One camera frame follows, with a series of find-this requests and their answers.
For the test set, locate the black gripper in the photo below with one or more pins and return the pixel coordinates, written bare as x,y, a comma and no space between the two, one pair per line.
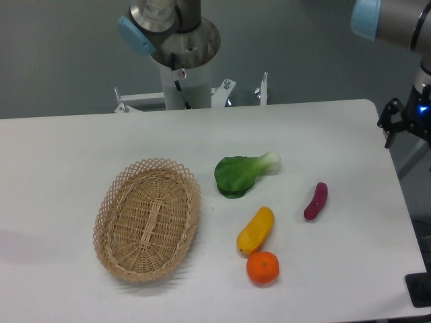
415,116

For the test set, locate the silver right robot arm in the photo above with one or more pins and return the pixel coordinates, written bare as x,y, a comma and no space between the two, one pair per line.
405,24

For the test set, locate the silver robot arm blue cap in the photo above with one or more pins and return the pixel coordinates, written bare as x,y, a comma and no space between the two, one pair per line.
173,32

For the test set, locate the green bok choy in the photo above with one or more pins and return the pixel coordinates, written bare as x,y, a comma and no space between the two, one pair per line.
235,176

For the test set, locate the yellow mango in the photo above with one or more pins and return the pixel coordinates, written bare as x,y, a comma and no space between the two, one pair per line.
256,232

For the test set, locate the orange tangerine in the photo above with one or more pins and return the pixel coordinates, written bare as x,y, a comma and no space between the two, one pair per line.
262,267

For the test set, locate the oval woven wicker basket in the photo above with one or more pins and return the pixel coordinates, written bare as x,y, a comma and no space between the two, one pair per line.
147,220

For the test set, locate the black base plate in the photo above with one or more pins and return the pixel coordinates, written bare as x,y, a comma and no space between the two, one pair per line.
418,285

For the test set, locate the white metal mounting frame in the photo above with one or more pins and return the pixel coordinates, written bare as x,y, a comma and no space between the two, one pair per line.
221,97

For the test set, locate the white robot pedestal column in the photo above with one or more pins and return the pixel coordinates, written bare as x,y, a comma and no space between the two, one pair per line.
190,88

